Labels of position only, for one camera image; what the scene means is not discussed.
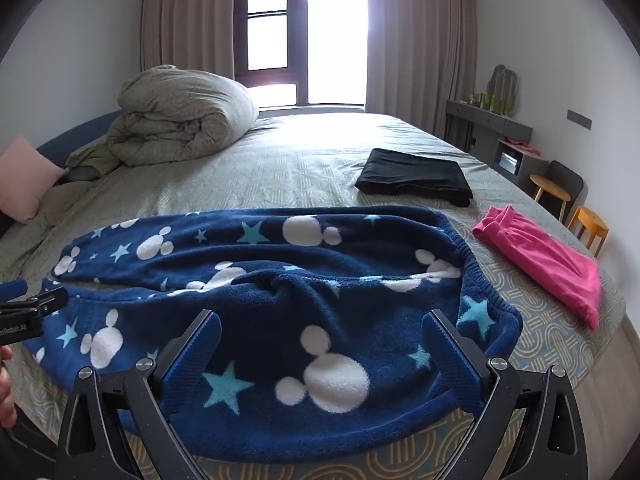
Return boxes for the green bottles group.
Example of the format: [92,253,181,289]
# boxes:
[469,92,510,114]

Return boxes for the bed with patterned sheet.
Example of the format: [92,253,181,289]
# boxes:
[0,110,629,480]

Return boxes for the dark blue headboard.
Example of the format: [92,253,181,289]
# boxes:
[35,110,124,168]

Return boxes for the beige curtain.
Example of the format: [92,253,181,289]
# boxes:
[141,0,237,80]
[364,0,477,137]

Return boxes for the black folded pants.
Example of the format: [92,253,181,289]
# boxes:
[354,148,475,208]

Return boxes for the dark-framed window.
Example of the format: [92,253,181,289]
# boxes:
[234,0,369,110]

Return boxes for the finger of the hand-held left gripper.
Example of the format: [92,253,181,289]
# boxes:
[0,280,29,304]
[0,285,69,322]

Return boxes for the grey desk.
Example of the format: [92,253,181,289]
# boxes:
[444,99,549,192]

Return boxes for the pink pillow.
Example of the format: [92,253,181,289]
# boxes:
[0,136,66,223]

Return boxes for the person's left hand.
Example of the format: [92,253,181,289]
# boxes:
[0,345,17,429]

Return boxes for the grey rolled duvet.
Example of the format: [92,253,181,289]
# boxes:
[66,64,260,181]

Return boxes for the blue star-print fleece pants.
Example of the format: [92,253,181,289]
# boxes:
[37,205,524,464]

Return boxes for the yellow wooden stool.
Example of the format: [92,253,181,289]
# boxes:
[566,205,610,260]

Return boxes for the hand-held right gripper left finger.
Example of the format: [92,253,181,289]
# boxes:
[54,309,223,480]

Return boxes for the dark-backed wooden chair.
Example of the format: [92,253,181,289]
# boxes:
[529,160,585,223]

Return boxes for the pink folded pants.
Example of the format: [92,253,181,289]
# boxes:
[472,205,602,331]

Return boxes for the cloud-shaped mirror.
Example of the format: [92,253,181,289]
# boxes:
[487,64,521,114]

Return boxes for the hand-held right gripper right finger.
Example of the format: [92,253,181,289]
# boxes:
[421,309,590,480]

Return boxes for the small pink cloth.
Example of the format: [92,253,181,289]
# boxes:
[504,137,544,157]

